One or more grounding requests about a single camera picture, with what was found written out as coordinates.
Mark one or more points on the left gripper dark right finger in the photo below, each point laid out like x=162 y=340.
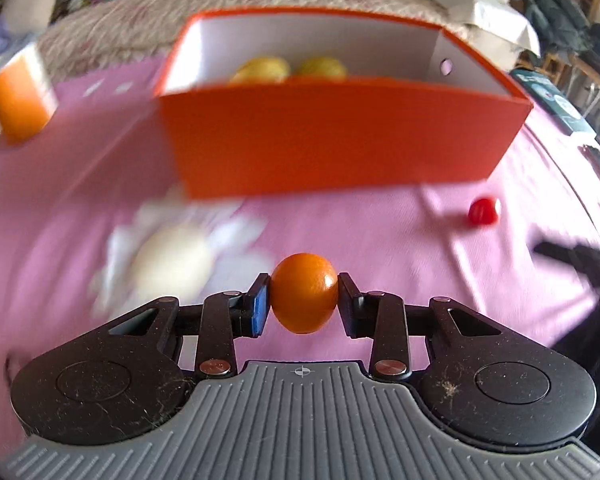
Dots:
x=381 y=317

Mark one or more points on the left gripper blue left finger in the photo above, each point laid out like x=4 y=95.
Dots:
x=226 y=316

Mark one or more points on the orange tangerine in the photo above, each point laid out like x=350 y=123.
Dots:
x=304 y=292

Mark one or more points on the yellow pear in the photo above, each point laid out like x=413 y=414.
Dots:
x=265 y=70
x=325 y=67

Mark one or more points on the red cherry tomato top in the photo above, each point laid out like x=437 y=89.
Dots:
x=484 y=211

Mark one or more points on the pink bed sheet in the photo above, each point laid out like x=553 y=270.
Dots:
x=103 y=156

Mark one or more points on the orange cardboard box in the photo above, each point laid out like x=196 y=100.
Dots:
x=418 y=105

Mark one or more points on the teal paperback book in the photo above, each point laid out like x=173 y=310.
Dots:
x=554 y=103

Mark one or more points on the orange cylindrical container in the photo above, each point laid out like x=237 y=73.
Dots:
x=27 y=98

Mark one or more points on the quilted beige bedspread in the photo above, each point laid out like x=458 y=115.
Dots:
x=121 y=31

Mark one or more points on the white cloth covered nightstand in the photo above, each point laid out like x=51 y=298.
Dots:
x=497 y=18

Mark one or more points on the dark green puffer jacket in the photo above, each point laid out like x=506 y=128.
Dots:
x=561 y=25

